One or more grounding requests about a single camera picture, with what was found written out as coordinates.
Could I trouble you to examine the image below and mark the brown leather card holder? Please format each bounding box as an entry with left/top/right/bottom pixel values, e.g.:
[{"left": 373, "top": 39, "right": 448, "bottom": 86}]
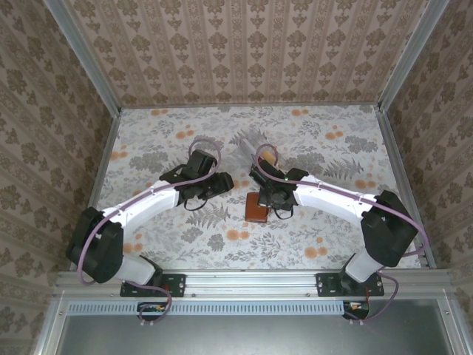
[{"left": 245, "top": 192, "right": 270, "bottom": 223}]

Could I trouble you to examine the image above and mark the tan card stack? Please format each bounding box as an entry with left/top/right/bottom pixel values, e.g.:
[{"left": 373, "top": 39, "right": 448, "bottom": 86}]
[{"left": 260, "top": 149, "right": 281, "bottom": 166}]

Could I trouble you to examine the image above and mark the clear acrylic card box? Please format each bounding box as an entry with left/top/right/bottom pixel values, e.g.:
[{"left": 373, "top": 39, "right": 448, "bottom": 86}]
[{"left": 236, "top": 127, "right": 282, "bottom": 172}]

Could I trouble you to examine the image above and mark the grey metal panel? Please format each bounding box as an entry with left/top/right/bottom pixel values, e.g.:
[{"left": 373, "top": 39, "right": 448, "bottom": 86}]
[{"left": 35, "top": 295, "right": 466, "bottom": 355}]

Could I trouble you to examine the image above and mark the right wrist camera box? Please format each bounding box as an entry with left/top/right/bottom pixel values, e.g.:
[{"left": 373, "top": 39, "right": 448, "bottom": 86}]
[{"left": 249, "top": 162, "right": 285, "bottom": 189}]

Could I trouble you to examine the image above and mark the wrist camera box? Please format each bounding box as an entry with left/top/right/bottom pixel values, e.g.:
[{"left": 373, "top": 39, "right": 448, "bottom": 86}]
[
  {"left": 249, "top": 162, "right": 285, "bottom": 189},
  {"left": 187, "top": 149, "right": 219, "bottom": 177}
]

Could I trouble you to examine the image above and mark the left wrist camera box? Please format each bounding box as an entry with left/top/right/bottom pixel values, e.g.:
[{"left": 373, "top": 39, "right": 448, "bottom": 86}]
[{"left": 187, "top": 149, "right": 219, "bottom": 177}]

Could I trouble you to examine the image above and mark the aluminium front rail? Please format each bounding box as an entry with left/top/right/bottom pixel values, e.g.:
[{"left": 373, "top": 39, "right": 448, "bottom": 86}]
[{"left": 54, "top": 268, "right": 455, "bottom": 300}]

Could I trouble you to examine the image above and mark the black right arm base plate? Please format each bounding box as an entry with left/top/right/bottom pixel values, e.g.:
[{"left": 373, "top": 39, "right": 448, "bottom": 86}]
[{"left": 316, "top": 272, "right": 386, "bottom": 299}]

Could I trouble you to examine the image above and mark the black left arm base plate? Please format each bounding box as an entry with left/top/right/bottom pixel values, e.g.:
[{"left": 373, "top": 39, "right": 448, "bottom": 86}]
[{"left": 120, "top": 272, "right": 186, "bottom": 299}]

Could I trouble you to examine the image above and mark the aluminium table side rail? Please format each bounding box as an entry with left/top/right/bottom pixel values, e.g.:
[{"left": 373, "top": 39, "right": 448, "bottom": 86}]
[
  {"left": 376, "top": 105, "right": 437, "bottom": 269},
  {"left": 69, "top": 109, "right": 123, "bottom": 271}
]

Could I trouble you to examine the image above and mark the slotted grey cable duct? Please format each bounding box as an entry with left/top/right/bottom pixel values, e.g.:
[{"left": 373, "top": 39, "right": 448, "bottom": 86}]
[{"left": 67, "top": 300, "right": 371, "bottom": 316}]

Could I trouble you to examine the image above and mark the black cable connector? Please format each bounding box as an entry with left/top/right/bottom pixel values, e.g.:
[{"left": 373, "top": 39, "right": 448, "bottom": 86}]
[
  {"left": 342, "top": 301, "right": 371, "bottom": 321},
  {"left": 136, "top": 301, "right": 168, "bottom": 322}
]

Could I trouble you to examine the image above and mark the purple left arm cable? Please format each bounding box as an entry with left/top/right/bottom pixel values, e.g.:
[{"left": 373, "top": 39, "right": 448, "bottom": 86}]
[{"left": 76, "top": 138, "right": 222, "bottom": 327}]

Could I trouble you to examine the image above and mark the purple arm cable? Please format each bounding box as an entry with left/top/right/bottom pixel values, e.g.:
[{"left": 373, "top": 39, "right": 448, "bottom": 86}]
[
  {"left": 76, "top": 138, "right": 222, "bottom": 327},
  {"left": 254, "top": 143, "right": 432, "bottom": 326}
]

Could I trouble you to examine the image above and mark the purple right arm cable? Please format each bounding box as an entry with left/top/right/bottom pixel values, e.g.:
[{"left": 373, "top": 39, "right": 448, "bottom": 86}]
[{"left": 254, "top": 143, "right": 432, "bottom": 326}]

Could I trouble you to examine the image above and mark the aluminium frame post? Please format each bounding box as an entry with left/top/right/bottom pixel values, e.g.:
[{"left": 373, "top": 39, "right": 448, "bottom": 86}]
[
  {"left": 376, "top": 0, "right": 452, "bottom": 112},
  {"left": 43, "top": 0, "right": 123, "bottom": 114}
]

